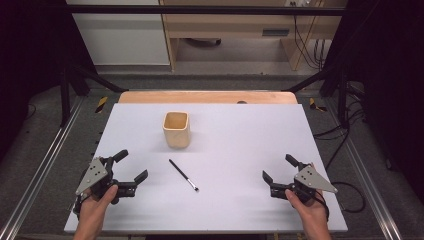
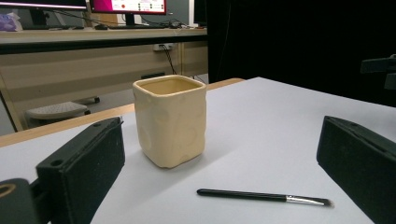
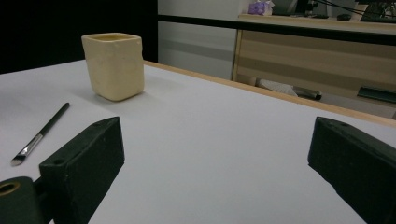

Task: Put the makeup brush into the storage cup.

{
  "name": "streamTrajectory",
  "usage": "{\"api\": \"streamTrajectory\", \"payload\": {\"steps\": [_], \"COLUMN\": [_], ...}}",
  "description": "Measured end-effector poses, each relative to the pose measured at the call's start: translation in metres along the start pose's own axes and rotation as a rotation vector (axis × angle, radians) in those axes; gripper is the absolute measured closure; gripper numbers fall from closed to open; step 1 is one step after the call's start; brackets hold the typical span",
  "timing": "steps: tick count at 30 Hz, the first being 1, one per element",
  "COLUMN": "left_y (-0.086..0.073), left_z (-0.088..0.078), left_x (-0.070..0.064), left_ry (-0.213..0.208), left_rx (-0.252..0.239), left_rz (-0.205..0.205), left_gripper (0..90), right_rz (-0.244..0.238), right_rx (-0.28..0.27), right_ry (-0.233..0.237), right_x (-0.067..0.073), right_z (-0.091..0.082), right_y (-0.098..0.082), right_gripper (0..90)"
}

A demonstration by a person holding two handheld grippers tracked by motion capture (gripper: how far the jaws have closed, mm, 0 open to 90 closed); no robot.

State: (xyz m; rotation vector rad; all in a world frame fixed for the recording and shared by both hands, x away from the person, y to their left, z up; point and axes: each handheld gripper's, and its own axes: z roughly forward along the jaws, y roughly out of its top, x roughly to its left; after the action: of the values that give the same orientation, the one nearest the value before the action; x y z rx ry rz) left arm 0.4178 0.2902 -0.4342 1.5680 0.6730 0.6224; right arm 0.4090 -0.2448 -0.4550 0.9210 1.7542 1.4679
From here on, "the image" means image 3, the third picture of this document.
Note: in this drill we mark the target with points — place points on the light wooden desk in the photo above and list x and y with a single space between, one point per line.
311 59

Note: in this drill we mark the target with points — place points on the cream square cup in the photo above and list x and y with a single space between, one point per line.
115 68

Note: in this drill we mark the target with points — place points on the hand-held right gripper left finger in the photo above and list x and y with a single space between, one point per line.
84 161

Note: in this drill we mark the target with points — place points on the black horizontal bar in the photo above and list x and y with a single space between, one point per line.
280 28

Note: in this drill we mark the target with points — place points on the black curtain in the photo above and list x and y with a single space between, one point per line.
46 31

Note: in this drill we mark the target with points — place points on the purple packet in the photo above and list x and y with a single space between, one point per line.
260 7

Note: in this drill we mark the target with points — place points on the wooden table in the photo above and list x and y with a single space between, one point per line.
280 95

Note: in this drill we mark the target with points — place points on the white cabinet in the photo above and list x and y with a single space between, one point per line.
196 53

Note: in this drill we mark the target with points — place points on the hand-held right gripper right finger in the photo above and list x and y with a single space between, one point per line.
358 161

